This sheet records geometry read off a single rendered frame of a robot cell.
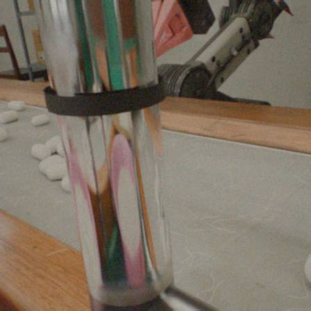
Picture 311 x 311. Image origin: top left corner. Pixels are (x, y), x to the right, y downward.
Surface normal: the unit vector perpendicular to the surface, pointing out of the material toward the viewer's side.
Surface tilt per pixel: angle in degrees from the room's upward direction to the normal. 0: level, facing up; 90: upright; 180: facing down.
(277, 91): 89
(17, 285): 0
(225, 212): 0
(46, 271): 0
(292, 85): 90
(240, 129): 45
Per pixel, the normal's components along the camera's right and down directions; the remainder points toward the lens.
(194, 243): -0.08, -0.93
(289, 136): -0.53, -0.43
